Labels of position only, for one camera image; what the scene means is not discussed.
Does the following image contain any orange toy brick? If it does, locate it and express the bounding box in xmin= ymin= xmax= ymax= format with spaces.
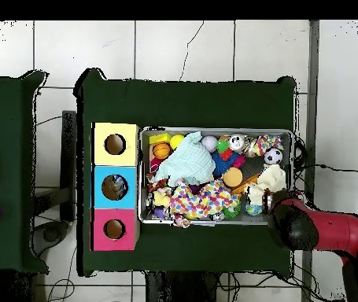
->
xmin=231 ymin=175 xmax=259 ymax=195

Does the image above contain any orange basketball toy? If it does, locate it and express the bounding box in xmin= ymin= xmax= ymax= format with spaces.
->
xmin=151 ymin=142 xmax=172 ymax=160

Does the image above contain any crushed clear plastic bottle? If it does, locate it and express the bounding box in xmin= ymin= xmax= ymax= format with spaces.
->
xmin=111 ymin=175 xmax=128 ymax=194

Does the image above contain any colourful polka dot cloth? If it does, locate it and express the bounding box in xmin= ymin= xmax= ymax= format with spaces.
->
xmin=168 ymin=179 xmax=241 ymax=220

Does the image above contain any mint green cloth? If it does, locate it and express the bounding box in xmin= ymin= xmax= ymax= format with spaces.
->
xmin=151 ymin=131 xmax=216 ymax=187

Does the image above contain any dark green tablecloth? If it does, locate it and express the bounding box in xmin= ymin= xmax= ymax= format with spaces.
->
xmin=0 ymin=70 xmax=49 ymax=273
xmin=73 ymin=68 xmax=297 ymax=279

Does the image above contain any small soccer ball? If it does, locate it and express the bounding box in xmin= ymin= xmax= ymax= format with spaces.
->
xmin=264 ymin=147 xmax=283 ymax=165

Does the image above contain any globe print ball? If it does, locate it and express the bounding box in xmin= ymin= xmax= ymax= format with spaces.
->
xmin=245 ymin=203 xmax=263 ymax=217

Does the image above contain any black floor cable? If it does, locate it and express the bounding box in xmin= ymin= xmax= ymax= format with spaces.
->
xmin=293 ymin=162 xmax=358 ymax=174

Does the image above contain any peach foam disc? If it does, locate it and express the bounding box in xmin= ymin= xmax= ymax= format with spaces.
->
xmin=222 ymin=167 xmax=244 ymax=188

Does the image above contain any wooden box with three holes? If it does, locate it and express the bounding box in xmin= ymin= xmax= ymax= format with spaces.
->
xmin=90 ymin=122 xmax=140 ymax=252

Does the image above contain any crushed silver can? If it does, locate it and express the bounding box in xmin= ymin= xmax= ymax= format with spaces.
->
xmin=227 ymin=133 xmax=251 ymax=154

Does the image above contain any cream knitted cloth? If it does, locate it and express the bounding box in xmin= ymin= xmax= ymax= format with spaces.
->
xmin=245 ymin=163 xmax=287 ymax=206

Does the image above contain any silver mesh bin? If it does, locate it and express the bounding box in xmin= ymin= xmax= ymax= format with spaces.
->
xmin=137 ymin=126 xmax=294 ymax=227

